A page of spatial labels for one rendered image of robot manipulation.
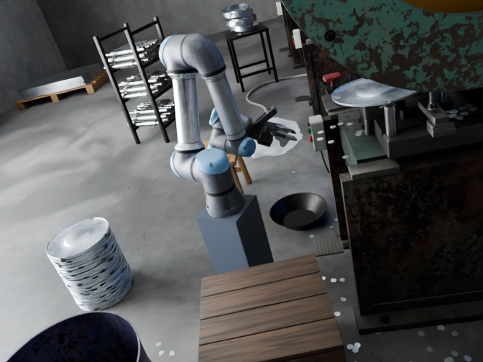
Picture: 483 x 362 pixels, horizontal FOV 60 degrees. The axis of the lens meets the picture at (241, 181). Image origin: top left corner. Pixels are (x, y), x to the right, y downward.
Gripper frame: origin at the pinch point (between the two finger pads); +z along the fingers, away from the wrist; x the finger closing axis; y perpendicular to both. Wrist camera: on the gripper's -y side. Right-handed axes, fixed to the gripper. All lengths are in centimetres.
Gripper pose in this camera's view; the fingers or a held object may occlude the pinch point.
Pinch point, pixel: (294, 134)
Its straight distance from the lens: 176.0
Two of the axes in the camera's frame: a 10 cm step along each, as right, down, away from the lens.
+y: -2.8, 8.2, 5.0
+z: 9.6, 2.6, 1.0
